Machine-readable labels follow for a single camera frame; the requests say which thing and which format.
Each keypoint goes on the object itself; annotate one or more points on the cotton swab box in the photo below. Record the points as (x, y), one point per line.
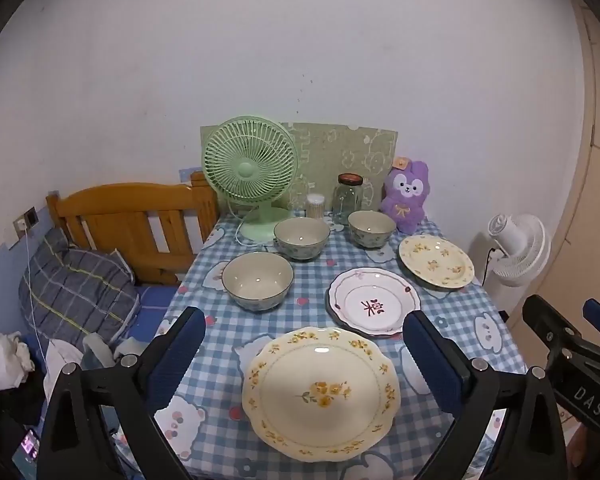
(315, 207)

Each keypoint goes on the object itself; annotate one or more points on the dark clothing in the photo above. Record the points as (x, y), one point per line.
(0, 425)

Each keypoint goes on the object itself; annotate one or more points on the purple plush bunny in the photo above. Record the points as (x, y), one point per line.
(405, 200)

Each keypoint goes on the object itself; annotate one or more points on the blue bedsheet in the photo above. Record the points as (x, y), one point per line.
(152, 305)

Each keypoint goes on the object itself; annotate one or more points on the wooden bed headboard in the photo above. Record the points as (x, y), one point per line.
(110, 210)

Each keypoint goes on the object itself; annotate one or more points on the white standing fan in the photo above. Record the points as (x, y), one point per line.
(517, 255)

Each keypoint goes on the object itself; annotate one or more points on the smartphone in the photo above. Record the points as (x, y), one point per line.
(27, 445)

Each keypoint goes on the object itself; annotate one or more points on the green desk fan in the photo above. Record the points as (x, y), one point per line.
(245, 167)

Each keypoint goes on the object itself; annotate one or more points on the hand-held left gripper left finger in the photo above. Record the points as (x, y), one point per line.
(180, 355)

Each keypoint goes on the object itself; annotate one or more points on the large yellow floral plate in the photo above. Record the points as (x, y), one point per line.
(320, 395)

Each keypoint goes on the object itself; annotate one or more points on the green patterned board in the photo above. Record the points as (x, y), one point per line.
(340, 150)

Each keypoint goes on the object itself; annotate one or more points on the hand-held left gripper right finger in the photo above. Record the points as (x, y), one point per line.
(430, 360)

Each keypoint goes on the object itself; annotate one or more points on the floral ceramic bowl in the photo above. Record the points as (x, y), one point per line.
(371, 225)
(301, 235)
(257, 280)

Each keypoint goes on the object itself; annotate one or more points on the grey plaid pillow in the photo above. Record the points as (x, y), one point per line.
(75, 285)

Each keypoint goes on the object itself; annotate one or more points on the wall socket panel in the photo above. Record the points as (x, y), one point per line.
(30, 217)

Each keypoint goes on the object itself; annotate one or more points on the blue checkered tablecloth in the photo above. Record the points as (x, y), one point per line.
(305, 315)

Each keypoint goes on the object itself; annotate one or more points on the glass jar with dark lid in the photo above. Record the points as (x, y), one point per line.
(347, 200)

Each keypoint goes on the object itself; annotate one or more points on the small yellow floral plate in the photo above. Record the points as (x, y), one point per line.
(435, 260)

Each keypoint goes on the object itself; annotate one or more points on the white plate with red pattern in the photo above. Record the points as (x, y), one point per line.
(375, 305)

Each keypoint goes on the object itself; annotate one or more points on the white crumpled cloth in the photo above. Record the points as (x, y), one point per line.
(5, 360)

